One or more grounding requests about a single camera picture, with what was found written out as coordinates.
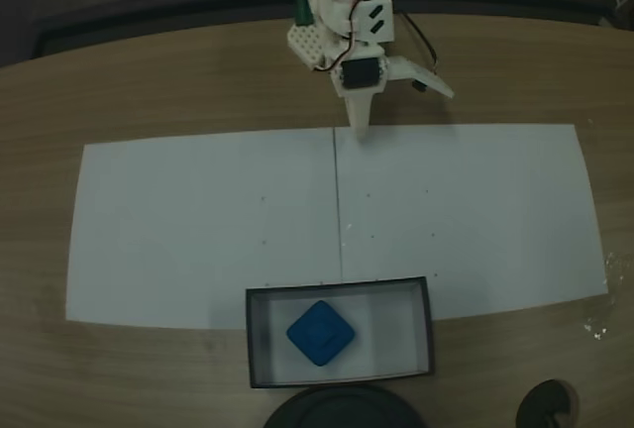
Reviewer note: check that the blue square block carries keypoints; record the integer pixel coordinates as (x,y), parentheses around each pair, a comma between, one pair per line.
(321,333)

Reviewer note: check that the dark brown open box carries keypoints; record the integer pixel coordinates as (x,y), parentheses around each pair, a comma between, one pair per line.
(426,329)

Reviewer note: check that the green table clamp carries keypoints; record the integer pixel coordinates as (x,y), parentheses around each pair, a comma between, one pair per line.
(303,9)

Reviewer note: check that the white paper sheet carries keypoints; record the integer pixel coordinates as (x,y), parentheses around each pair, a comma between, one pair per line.
(198,230)
(470,220)

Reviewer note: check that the black round stand base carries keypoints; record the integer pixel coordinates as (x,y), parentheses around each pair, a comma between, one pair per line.
(337,410)

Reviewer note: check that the white wrist camera mount plate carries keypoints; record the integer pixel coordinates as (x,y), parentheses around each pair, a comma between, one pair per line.
(421,74)

